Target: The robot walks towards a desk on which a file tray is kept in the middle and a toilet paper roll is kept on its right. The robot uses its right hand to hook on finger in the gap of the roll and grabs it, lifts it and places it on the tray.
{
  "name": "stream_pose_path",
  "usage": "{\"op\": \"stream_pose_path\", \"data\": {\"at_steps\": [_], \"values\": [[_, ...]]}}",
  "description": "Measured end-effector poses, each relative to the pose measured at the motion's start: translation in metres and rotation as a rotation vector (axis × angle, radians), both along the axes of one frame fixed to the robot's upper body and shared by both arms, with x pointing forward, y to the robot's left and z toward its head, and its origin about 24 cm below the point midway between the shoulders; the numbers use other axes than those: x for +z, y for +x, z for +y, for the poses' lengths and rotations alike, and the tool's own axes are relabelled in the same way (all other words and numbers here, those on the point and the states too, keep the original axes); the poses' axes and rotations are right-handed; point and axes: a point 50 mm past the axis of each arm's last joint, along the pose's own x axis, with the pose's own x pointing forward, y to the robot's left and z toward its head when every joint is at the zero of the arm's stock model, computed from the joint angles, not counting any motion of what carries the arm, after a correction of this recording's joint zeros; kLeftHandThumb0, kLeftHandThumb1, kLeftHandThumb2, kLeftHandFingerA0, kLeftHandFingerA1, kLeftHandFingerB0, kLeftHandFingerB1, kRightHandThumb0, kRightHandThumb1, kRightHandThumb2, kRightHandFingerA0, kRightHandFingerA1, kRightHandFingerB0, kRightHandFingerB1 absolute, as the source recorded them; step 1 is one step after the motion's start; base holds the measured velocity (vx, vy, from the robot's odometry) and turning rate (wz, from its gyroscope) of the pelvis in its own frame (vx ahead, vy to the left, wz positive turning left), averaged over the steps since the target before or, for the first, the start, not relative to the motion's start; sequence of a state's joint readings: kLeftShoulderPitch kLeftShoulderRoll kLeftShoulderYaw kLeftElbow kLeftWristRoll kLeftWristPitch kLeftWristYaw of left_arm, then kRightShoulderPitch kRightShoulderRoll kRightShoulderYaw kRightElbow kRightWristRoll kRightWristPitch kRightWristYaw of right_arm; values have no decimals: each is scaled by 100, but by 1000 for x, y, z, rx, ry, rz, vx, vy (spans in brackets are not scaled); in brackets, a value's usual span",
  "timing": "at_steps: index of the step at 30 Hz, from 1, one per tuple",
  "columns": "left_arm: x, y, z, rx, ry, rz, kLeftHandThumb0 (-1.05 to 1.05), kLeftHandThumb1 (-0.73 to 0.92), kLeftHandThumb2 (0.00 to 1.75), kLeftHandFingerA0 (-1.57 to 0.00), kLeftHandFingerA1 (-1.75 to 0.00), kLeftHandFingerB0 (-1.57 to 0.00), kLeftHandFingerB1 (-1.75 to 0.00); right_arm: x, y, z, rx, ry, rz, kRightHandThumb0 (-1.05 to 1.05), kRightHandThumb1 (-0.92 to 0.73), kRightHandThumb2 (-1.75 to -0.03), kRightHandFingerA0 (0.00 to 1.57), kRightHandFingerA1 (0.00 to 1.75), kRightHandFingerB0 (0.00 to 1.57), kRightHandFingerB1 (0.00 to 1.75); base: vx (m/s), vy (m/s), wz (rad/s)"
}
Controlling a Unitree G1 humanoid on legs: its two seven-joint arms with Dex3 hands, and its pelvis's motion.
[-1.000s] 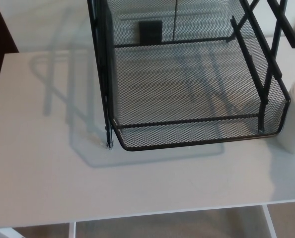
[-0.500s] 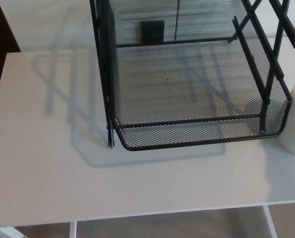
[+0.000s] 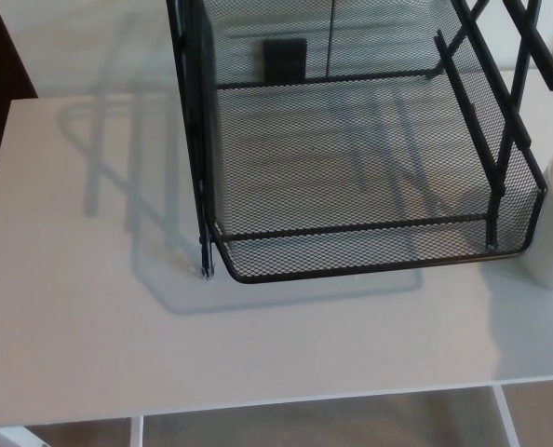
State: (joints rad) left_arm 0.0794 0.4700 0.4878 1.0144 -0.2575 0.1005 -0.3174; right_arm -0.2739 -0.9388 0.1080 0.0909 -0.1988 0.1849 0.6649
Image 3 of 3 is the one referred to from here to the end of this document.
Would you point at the white desk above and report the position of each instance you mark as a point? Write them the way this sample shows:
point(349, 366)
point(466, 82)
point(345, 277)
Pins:
point(118, 335)

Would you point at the white cabinet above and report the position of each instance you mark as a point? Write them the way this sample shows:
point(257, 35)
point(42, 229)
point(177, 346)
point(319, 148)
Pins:
point(81, 46)

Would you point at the black mesh file tray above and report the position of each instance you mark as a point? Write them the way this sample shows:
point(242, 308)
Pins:
point(351, 272)

